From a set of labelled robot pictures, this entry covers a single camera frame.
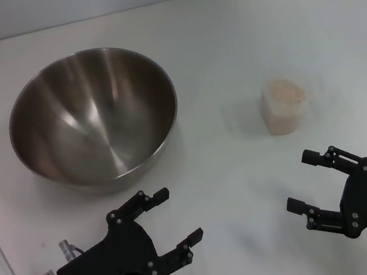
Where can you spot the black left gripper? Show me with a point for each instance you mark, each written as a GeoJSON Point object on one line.
{"type": "Point", "coordinates": [118, 254]}

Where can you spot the stainless steel mixing bowl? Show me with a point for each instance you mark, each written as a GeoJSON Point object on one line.
{"type": "Point", "coordinates": [98, 122]}

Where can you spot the clear plastic cup of rice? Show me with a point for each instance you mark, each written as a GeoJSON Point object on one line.
{"type": "Point", "coordinates": [283, 108]}

